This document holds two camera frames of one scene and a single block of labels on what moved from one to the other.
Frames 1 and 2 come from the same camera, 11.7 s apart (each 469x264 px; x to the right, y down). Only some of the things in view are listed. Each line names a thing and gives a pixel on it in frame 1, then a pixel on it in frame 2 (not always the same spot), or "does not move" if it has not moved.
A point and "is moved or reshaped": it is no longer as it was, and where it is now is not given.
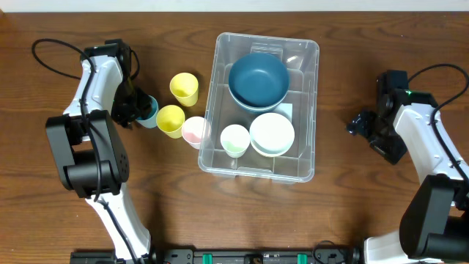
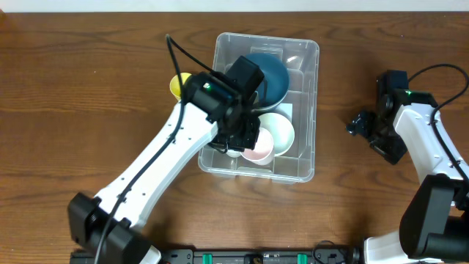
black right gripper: x=370 y=129 does not move
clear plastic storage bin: x=302 y=57 does not move
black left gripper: x=133 y=105 to x=241 y=136
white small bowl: x=272 y=135 does not move
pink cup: x=195 y=130 is moved or reshaped
